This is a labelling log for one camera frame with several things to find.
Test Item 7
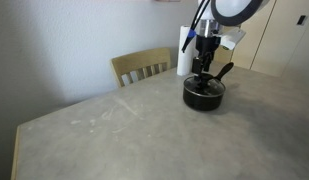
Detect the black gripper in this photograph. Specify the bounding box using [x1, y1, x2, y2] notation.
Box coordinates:
[192, 34, 222, 75]

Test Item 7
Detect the glass lid with black knob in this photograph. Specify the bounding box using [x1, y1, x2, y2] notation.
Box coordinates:
[183, 74, 227, 98]

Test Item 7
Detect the white paper towel roll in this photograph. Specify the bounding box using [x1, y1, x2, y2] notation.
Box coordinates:
[176, 24, 197, 77]

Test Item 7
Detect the light wooden chair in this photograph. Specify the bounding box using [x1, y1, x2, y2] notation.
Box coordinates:
[110, 47, 172, 88]

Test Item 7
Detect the black door latch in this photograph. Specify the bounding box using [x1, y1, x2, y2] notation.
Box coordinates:
[296, 14, 308, 26]

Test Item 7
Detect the black cable with blue plug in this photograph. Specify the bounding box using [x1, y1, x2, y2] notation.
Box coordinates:
[180, 0, 212, 54]

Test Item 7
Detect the black pot with handle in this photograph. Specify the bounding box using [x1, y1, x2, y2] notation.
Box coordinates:
[182, 61, 235, 112]

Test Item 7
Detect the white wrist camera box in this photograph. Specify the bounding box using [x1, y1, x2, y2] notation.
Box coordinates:
[219, 26, 247, 51]

